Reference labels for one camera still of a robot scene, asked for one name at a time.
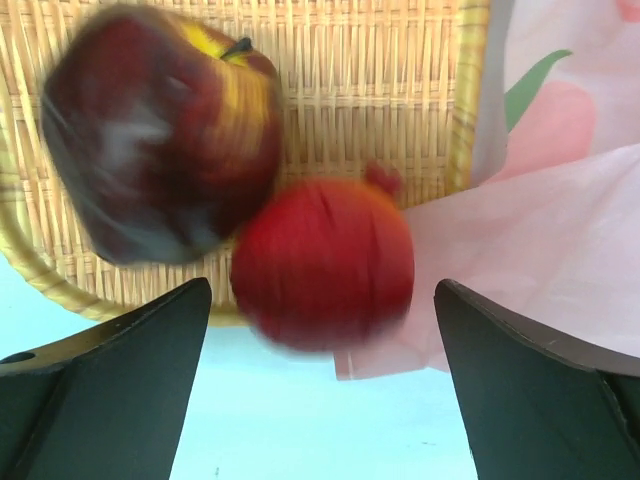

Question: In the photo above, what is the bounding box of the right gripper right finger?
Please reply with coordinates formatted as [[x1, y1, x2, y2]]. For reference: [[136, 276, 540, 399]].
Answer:
[[434, 280, 639, 480]]

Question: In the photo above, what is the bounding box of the red fake fruit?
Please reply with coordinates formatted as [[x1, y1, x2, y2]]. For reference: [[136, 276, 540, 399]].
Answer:
[[41, 4, 284, 265]]

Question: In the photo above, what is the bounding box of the pink plastic bag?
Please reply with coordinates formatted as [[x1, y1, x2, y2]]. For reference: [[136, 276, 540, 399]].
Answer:
[[335, 1, 639, 380]]

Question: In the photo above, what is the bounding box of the red fake pomegranate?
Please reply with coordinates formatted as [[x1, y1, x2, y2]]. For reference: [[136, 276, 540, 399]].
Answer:
[[230, 163, 415, 353]]

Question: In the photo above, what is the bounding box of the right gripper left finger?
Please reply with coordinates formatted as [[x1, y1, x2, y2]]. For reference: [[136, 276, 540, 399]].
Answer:
[[1, 278, 212, 480]]

